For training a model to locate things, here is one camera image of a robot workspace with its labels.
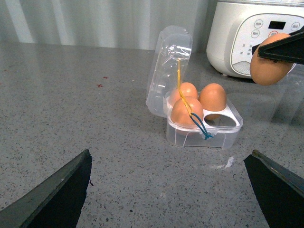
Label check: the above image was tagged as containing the brown egg back right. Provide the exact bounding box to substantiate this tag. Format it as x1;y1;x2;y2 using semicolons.
199;83;227;112

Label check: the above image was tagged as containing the clear plastic egg box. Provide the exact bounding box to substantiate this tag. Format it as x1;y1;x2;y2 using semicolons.
146;26;243;149

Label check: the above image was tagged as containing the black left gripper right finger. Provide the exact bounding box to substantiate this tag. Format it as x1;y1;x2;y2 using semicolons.
244;150;304;228

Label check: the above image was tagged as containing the brown egg front left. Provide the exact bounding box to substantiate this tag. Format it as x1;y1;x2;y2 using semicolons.
171;96;204;125

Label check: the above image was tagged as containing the brown egg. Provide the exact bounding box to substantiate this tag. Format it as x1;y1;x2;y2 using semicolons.
169;82;198;106
171;96;204;125
199;83;227;112

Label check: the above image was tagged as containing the brown egg back left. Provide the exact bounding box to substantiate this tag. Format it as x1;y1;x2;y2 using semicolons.
169;82;198;106

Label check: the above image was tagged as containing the blue rubber band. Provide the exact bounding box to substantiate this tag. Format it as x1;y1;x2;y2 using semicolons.
190;113;213;140

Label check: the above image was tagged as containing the yellow rubber band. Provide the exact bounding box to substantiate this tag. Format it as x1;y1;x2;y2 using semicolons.
176;57;193;116

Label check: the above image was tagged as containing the white Joyoung blender machine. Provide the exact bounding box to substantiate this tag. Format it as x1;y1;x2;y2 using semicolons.
206;0;304;78

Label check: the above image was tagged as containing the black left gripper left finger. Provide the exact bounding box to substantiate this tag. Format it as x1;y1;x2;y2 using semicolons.
0;149;92;228

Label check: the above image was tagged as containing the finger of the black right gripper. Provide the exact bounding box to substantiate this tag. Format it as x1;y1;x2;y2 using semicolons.
251;27;304;65

